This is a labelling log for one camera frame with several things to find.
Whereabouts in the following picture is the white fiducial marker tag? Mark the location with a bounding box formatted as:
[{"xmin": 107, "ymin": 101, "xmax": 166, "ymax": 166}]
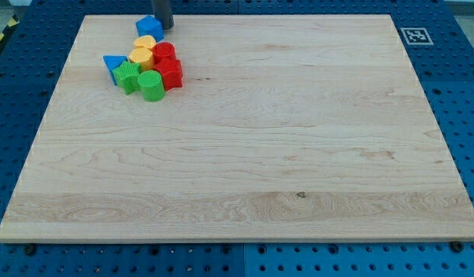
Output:
[{"xmin": 401, "ymin": 27, "xmax": 433, "ymax": 45}]

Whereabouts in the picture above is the black bolt front left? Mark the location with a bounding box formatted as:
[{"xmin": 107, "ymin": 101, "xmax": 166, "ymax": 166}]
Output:
[{"xmin": 22, "ymin": 244, "xmax": 37, "ymax": 256}]

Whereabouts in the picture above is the blue triangle block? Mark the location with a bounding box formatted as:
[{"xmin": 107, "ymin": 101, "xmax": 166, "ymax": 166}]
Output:
[{"xmin": 102, "ymin": 55, "xmax": 128, "ymax": 85}]

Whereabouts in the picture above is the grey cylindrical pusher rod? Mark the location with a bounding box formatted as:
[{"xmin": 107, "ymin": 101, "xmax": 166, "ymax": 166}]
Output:
[{"xmin": 151, "ymin": 0, "xmax": 175, "ymax": 30}]

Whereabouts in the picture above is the red star block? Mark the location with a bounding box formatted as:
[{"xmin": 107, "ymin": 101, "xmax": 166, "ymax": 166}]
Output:
[{"xmin": 153, "ymin": 58, "xmax": 183, "ymax": 91}]

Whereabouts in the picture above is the black bolt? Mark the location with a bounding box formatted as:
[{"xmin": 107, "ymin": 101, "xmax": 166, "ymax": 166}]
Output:
[
  {"xmin": 22, "ymin": 244, "xmax": 37, "ymax": 256},
  {"xmin": 449, "ymin": 241, "xmax": 465, "ymax": 253}
]

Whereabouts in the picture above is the black bolt front right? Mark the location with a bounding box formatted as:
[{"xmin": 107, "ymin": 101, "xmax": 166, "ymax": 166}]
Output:
[{"xmin": 449, "ymin": 241, "xmax": 465, "ymax": 253}]

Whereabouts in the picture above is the yellow hexagon block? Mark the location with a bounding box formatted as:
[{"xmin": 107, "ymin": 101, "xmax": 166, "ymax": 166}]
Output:
[{"xmin": 129, "ymin": 48, "xmax": 154, "ymax": 71}]

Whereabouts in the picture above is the green star block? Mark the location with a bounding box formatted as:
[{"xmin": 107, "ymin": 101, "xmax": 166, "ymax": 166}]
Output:
[{"xmin": 112, "ymin": 61, "xmax": 142, "ymax": 95}]

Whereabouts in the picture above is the green cylinder block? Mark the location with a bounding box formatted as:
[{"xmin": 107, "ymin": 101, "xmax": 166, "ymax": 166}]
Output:
[{"xmin": 138, "ymin": 70, "xmax": 165, "ymax": 102}]

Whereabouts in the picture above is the blue cube block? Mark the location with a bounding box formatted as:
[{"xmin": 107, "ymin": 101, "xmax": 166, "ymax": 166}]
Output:
[{"xmin": 135, "ymin": 15, "xmax": 165, "ymax": 42}]

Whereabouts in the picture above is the red cylinder block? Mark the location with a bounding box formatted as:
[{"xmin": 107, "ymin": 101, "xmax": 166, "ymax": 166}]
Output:
[{"xmin": 152, "ymin": 42, "xmax": 176, "ymax": 63}]

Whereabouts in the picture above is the light wooden board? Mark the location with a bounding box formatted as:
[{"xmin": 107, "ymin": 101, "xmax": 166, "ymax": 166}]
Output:
[{"xmin": 0, "ymin": 15, "xmax": 474, "ymax": 244}]

